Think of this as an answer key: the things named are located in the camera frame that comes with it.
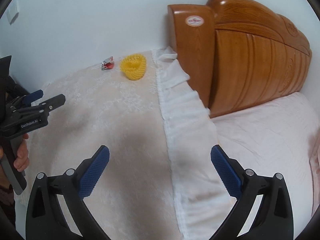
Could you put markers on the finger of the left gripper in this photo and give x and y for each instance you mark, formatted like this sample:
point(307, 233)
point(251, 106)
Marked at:
point(32, 97)
point(51, 104)

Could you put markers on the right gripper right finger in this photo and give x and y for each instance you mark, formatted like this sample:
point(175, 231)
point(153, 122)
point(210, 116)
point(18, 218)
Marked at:
point(274, 218)

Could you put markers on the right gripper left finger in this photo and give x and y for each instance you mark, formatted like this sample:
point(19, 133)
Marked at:
point(45, 218)

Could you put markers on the red silver wrapper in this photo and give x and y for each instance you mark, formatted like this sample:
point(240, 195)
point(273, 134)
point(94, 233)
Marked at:
point(107, 64)

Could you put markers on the yellow foam fruit net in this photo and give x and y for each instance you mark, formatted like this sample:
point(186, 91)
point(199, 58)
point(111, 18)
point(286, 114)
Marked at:
point(133, 66)

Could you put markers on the person left hand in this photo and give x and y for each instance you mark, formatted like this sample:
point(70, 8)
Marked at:
point(22, 160)

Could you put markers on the folded pink quilt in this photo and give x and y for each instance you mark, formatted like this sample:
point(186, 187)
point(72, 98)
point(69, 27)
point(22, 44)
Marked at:
point(314, 164)

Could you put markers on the white lace table cover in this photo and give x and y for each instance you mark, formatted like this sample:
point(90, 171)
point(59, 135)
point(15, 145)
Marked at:
point(160, 182)

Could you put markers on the wooden headboard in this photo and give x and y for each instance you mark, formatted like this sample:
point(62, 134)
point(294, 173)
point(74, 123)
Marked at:
point(238, 53)

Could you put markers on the white wall switch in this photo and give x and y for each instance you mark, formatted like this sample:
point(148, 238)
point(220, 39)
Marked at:
point(13, 12)

